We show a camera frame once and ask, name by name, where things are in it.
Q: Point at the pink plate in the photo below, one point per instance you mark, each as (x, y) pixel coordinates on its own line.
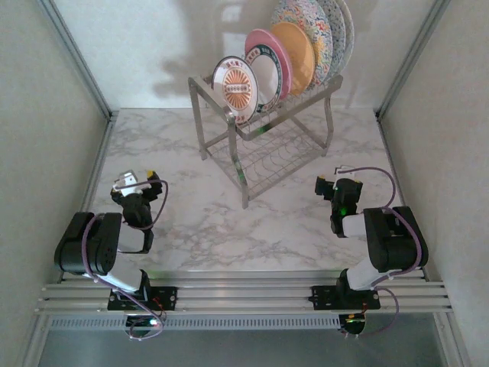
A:
(285, 67)

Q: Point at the white plate orange sunburst print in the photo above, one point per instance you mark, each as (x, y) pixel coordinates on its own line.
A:
(235, 88)

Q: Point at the orange yellow plate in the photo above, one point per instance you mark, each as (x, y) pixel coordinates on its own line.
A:
(300, 57)

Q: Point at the pale speckled plate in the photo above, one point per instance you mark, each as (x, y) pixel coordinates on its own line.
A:
(349, 30)

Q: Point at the blue speckled plate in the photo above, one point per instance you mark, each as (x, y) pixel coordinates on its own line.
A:
(338, 23)

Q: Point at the multicolour patterned plate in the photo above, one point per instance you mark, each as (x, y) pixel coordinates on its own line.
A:
(305, 15)

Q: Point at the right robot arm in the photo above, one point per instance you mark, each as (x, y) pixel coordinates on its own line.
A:
(397, 244)

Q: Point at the stainless steel dish rack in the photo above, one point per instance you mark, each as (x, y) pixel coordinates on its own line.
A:
(244, 193)

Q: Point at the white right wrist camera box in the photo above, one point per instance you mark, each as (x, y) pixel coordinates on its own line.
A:
(345, 170)

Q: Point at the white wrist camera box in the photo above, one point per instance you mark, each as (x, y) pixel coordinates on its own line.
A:
(128, 183)
(345, 170)

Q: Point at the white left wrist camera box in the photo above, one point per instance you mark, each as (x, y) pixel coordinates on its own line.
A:
(128, 183)

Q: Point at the aluminium table side rail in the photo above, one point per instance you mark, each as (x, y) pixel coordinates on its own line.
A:
(99, 160)
(392, 160)

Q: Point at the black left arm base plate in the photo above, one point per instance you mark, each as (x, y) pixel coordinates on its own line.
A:
(168, 296)

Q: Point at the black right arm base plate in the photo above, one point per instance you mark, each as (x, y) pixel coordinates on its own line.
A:
(322, 298)

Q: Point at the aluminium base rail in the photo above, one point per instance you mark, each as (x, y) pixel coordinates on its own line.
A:
(244, 294)

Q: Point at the aluminium frame post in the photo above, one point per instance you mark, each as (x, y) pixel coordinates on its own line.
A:
(80, 61)
(411, 61)

